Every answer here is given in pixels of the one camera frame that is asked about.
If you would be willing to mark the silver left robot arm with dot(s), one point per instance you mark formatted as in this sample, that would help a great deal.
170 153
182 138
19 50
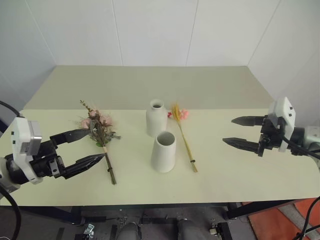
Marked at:
12 172

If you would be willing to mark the white wide-mouth tapered vase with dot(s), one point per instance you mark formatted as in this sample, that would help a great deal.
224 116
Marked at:
163 157

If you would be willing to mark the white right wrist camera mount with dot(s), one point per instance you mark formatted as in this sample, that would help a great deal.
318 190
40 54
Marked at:
283 107

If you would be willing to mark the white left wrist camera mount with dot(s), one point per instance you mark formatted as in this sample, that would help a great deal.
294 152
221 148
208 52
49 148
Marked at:
20 135

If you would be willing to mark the silver caster wheel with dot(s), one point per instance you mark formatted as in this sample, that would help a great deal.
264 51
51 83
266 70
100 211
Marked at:
213 228
89 228

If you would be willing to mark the dark grey rounded shape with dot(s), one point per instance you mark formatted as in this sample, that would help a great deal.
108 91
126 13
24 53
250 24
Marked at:
129 232
187 231

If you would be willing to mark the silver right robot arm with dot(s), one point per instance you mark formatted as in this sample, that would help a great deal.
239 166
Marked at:
311 135

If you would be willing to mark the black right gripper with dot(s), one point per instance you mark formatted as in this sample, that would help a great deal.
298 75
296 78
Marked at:
271 136

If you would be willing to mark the black table frame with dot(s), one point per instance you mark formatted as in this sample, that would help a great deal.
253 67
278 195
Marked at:
50 212

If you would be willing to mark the orange floor mat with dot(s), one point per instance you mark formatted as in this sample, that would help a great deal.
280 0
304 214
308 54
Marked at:
275 225

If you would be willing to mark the pink flower bouquet green leaves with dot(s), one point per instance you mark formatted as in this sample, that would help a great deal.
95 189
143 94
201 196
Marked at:
100 132

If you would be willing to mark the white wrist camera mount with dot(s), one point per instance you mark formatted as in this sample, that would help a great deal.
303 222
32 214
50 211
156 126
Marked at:
20 135
283 107

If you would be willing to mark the yellow wheat and pink flower bunch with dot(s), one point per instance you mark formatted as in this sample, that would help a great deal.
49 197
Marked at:
176 112

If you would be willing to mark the white narrow-neck bottle vase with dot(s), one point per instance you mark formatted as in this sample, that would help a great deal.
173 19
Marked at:
156 120

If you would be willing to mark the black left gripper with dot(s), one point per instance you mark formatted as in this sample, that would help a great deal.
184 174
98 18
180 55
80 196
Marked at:
47 162

